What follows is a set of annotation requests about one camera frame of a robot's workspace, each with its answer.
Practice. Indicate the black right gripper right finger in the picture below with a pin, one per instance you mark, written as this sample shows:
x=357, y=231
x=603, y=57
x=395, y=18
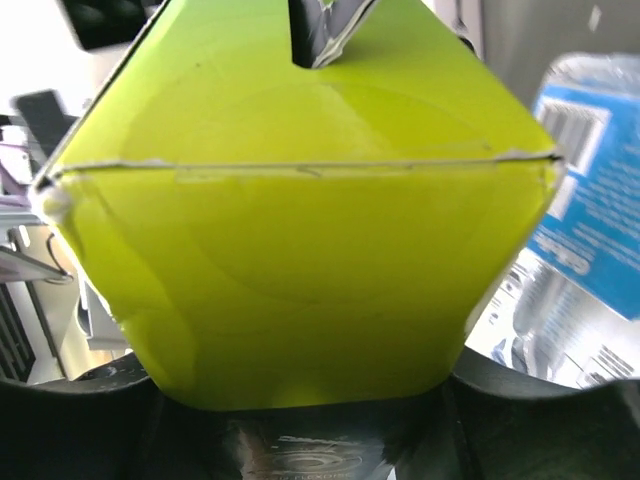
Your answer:
x=492, y=422

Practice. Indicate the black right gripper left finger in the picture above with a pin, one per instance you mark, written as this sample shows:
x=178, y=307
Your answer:
x=111, y=423

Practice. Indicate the black green exfoliating razor box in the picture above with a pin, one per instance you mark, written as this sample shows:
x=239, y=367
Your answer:
x=295, y=203

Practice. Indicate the blue tilted razor blister pack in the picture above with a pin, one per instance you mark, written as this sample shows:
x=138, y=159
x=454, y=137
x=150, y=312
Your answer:
x=568, y=310

